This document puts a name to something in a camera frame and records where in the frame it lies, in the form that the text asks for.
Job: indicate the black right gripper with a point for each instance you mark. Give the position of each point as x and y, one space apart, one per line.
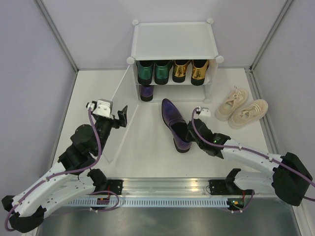
189 135

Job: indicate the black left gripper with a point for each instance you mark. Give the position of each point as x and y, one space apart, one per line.
122 122

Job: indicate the white cabinet door panel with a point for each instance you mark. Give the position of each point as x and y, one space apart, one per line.
125 102

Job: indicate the beige sneaker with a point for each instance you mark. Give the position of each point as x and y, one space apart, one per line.
235 100
248 114

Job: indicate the purple loafer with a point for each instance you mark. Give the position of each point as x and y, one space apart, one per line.
174 121
146 93

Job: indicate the beige sneaker front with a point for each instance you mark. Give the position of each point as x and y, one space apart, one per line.
248 114

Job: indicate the green loafer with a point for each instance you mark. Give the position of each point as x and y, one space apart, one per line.
162 69
145 71

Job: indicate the gold pointed shoe front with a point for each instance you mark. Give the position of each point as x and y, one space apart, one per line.
199 70

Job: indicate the gold pointed shoe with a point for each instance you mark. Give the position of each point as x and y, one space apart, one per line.
199 70
180 70

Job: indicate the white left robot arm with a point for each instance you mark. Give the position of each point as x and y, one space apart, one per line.
71 177

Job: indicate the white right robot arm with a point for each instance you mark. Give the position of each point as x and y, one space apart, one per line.
282 175

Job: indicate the white plastic shoe cabinet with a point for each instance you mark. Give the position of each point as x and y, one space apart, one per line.
177 41

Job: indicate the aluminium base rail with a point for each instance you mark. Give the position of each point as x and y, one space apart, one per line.
175 186

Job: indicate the white slotted cable duct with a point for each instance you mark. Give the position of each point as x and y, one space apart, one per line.
149 202

